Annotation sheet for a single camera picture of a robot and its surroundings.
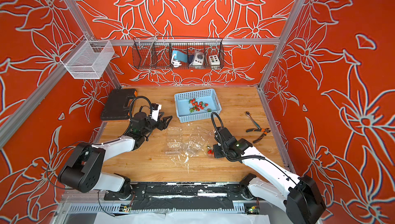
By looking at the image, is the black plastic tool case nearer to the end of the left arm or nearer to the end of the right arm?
the end of the left arm

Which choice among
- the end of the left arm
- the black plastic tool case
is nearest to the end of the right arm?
the end of the left arm

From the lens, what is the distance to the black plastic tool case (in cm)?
99
